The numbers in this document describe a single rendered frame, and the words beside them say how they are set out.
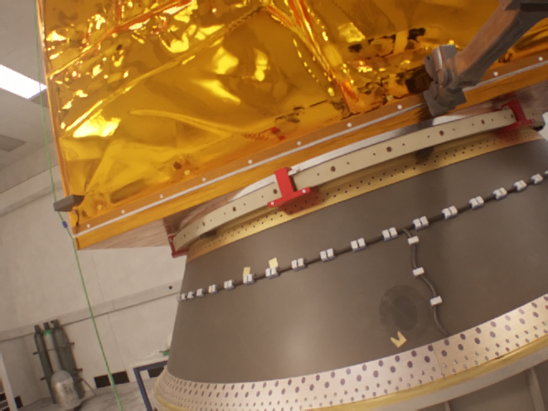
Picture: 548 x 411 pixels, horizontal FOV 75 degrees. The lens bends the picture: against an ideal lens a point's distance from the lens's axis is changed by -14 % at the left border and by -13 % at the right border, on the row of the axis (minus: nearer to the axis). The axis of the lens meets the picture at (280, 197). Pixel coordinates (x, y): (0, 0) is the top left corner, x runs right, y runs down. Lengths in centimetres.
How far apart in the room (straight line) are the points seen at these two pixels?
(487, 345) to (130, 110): 120
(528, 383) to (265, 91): 100
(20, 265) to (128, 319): 298
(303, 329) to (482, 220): 51
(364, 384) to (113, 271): 736
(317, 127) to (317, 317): 54
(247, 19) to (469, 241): 92
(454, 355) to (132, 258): 720
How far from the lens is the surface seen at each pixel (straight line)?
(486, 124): 124
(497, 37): 76
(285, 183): 108
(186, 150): 124
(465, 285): 97
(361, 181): 109
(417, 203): 105
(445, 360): 90
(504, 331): 94
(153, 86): 136
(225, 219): 122
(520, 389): 98
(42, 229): 920
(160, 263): 750
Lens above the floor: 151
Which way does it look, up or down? 8 degrees up
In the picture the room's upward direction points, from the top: 18 degrees counter-clockwise
